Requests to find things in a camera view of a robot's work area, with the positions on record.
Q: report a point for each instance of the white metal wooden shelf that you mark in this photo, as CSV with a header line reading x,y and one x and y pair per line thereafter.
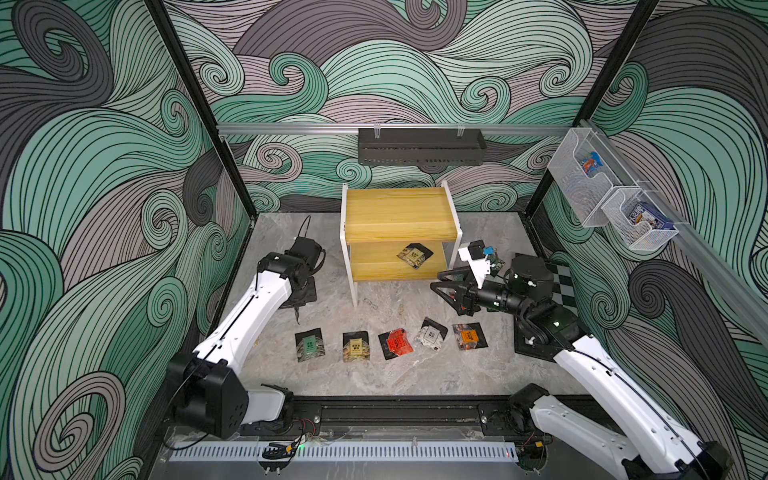
x,y
376,224

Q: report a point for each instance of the black frame post right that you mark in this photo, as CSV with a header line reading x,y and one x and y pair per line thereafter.
x,y
616,58

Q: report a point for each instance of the clear wall bin lower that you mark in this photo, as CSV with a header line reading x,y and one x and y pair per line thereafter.
x,y
637,220

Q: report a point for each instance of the aluminium wall rail right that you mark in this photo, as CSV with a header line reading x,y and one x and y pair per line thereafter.
x,y
740,298

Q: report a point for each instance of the clear wall bin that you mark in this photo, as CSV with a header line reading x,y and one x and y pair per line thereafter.
x,y
579,167
637,220

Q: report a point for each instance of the clear wall bin upper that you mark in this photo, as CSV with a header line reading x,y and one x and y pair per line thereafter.
x,y
579,167

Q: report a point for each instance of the white slotted cable duct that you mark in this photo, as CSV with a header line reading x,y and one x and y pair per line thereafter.
x,y
357,451

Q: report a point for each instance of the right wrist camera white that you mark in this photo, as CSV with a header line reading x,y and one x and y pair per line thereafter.
x,y
483,260

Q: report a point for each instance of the black barcode tea bag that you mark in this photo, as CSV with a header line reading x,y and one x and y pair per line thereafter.
x,y
309,345

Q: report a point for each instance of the yellow label tea bag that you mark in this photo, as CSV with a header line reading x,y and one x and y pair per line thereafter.
x,y
356,346
415,255

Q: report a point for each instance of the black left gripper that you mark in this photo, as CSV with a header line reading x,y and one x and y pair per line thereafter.
x,y
310,296

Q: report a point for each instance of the black frame post left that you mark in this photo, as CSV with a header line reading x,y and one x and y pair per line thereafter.
x,y
174,47

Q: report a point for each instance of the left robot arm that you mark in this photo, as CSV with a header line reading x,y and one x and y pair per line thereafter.
x,y
206,392

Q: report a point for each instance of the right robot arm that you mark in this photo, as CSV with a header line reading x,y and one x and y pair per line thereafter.
x,y
649,443

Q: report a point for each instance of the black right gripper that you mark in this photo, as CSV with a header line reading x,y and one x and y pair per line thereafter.
x,y
465,297

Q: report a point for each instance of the orange label tea bag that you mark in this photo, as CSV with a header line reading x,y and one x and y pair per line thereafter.
x,y
469,336

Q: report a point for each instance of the black wire mesh basket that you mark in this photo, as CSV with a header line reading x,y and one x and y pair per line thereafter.
x,y
431,150

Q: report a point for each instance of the aluminium wall rail back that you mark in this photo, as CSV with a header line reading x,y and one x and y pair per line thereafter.
x,y
304,128

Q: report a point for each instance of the black frame post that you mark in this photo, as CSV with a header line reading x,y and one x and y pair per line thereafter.
x,y
616,58
174,47

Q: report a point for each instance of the aluminium wall rail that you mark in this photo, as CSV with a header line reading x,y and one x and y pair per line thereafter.
x,y
304,128
740,298

